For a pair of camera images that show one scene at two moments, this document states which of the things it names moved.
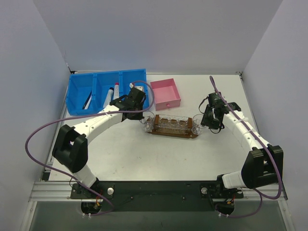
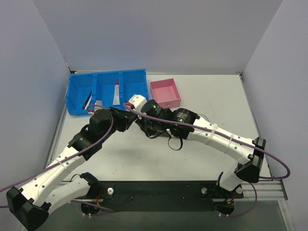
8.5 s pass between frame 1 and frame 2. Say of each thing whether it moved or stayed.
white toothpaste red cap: stayed
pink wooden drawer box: stayed
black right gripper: moved
